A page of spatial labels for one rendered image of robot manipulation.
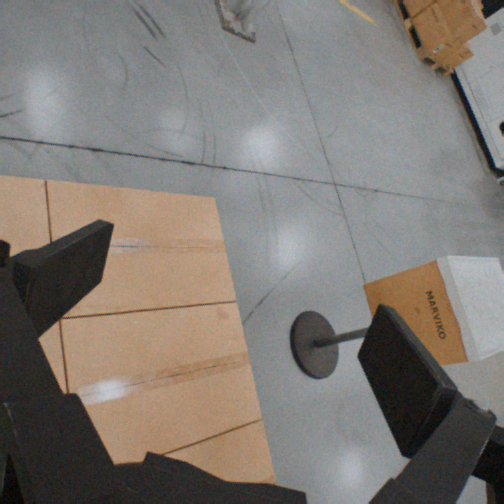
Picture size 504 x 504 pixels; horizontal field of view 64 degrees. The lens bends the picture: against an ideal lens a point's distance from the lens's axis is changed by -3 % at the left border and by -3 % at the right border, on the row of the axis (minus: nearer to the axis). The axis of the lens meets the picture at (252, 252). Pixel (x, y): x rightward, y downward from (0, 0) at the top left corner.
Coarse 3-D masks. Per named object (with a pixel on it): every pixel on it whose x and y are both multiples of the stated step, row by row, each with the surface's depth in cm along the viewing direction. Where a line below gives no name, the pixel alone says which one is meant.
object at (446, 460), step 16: (464, 400) 13; (448, 416) 12; (464, 416) 12; (480, 416) 12; (448, 432) 11; (464, 432) 11; (480, 432) 11; (432, 448) 10; (448, 448) 10; (464, 448) 10; (480, 448) 10; (416, 464) 9; (432, 464) 9; (448, 464) 9; (464, 464) 10; (400, 480) 8; (416, 480) 9; (432, 480) 9; (448, 480) 9; (464, 480) 9; (384, 496) 7; (400, 496) 7; (416, 496) 7; (432, 496) 8; (448, 496) 8
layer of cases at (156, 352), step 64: (0, 192) 105; (64, 192) 117; (128, 192) 131; (128, 256) 123; (192, 256) 139; (64, 320) 105; (128, 320) 117; (192, 320) 131; (64, 384) 100; (128, 384) 111; (192, 384) 123; (128, 448) 105; (192, 448) 116; (256, 448) 130
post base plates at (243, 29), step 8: (216, 0) 297; (224, 0) 298; (240, 0) 291; (224, 8) 295; (232, 8) 297; (256, 8) 292; (224, 16) 292; (232, 16) 299; (248, 16) 297; (224, 24) 291; (232, 24) 296; (240, 24) 303; (248, 24) 297; (232, 32) 297; (240, 32) 299; (248, 32) 306; (248, 40) 308
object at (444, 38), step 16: (400, 0) 611; (416, 0) 585; (432, 0) 568; (448, 0) 555; (464, 0) 539; (400, 16) 606; (416, 16) 591; (432, 16) 570; (448, 16) 555; (464, 16) 539; (480, 16) 542; (416, 32) 632; (432, 32) 571; (448, 32) 556; (464, 32) 557; (480, 32) 564; (416, 48) 595; (432, 48) 574; (448, 48) 583; (464, 48) 591; (432, 64) 616; (448, 64) 624
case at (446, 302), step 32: (448, 256) 158; (384, 288) 177; (416, 288) 166; (448, 288) 156; (480, 288) 169; (416, 320) 166; (448, 320) 156; (480, 320) 158; (448, 352) 156; (480, 352) 148
